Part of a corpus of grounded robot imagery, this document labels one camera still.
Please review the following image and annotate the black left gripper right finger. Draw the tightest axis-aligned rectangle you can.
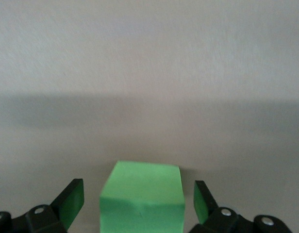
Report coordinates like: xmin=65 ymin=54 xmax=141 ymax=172
xmin=189 ymin=180 xmax=292 ymax=233

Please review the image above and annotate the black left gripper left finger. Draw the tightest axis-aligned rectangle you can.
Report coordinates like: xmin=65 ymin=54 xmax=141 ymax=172
xmin=0 ymin=179 xmax=85 ymax=233

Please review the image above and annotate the green foam cube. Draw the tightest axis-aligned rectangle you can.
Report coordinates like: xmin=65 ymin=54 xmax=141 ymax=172
xmin=99 ymin=160 xmax=185 ymax=233

